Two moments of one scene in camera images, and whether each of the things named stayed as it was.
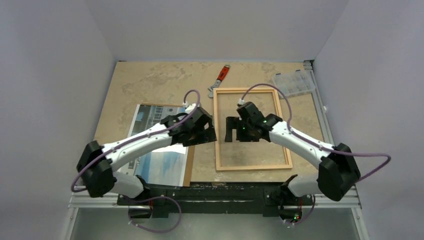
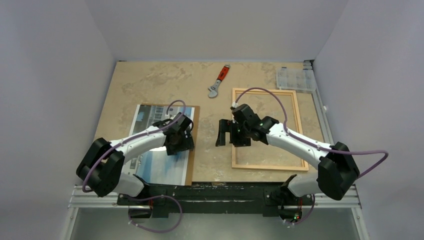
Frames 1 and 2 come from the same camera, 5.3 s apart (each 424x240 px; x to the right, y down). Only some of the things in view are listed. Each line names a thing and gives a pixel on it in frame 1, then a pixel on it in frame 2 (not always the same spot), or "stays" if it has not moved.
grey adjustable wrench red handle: [222, 75] stays
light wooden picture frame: [216, 91] → [305, 168]
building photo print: [166, 166] stays
